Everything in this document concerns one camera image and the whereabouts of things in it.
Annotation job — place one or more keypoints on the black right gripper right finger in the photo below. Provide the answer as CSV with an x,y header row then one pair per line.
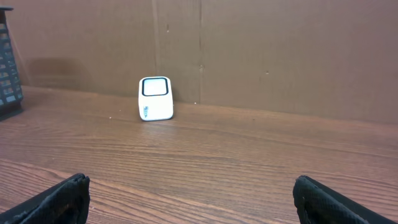
x,y
319,204

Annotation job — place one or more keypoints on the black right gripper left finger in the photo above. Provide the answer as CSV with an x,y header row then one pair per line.
x,y
68,202

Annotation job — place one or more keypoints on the white barcode scanner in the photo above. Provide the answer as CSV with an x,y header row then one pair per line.
x,y
155,99

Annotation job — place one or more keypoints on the grey plastic mesh basket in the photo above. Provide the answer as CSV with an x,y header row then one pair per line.
x,y
11,90

